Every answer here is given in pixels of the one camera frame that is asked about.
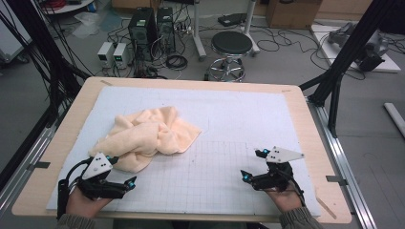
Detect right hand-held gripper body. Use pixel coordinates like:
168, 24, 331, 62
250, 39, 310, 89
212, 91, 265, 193
249, 146, 306, 194

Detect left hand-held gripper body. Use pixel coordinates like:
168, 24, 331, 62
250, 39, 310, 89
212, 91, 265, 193
75, 152, 129, 201

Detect peach terry towel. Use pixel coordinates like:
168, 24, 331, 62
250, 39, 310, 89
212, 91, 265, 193
89, 106, 203, 174

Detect person's left hand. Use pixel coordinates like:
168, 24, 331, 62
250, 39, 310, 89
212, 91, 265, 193
65, 186, 113, 219

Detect person's right hand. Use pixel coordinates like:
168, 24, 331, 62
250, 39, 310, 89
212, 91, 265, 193
266, 182, 304, 214

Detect pale blue grid mat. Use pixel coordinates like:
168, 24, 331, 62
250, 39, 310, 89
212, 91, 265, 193
46, 85, 322, 218

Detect tan tape strip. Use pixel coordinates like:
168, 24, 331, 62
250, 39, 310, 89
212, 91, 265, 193
314, 194, 338, 221

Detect white bench power supply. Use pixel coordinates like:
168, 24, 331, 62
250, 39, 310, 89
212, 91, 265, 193
112, 42, 130, 70
96, 41, 115, 69

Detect black round stool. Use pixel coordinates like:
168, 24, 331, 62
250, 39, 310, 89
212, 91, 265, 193
205, 31, 254, 83

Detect white floor board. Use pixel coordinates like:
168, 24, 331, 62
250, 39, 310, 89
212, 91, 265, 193
309, 23, 402, 73

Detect white desk leg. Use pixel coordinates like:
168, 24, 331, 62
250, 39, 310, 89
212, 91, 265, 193
192, 0, 208, 62
241, 0, 262, 57

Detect large black computer tower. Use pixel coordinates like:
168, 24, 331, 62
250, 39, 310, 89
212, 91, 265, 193
128, 7, 158, 62

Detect white tube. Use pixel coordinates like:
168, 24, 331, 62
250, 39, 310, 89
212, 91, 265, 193
383, 101, 405, 138

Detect flat black device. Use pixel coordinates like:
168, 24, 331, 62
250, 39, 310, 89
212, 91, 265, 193
217, 12, 248, 28

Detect clear plastic sheet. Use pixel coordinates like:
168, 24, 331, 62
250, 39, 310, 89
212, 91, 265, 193
72, 11, 107, 40

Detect slim black computer tower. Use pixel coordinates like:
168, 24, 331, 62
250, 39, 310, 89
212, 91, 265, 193
156, 7, 177, 54

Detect brown cardboard box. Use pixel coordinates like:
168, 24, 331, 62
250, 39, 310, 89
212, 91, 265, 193
265, 0, 323, 31

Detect round white table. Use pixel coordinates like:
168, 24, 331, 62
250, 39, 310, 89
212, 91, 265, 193
40, 0, 96, 15

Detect grey rail bracket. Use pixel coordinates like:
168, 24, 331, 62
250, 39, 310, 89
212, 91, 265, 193
26, 160, 52, 171
326, 175, 349, 187

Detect aluminium frame rail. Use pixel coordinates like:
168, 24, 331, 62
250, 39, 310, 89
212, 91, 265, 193
306, 96, 378, 229
0, 126, 56, 213

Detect coil of black cable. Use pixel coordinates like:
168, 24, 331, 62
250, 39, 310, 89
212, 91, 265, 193
164, 53, 188, 71

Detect black frame post with cables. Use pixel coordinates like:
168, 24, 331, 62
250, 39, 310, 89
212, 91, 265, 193
0, 0, 92, 129

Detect loose black floor cable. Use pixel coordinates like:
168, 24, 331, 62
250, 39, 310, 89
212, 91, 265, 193
253, 26, 330, 72

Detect black metal frame post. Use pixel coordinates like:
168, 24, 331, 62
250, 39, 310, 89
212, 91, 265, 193
298, 0, 400, 138

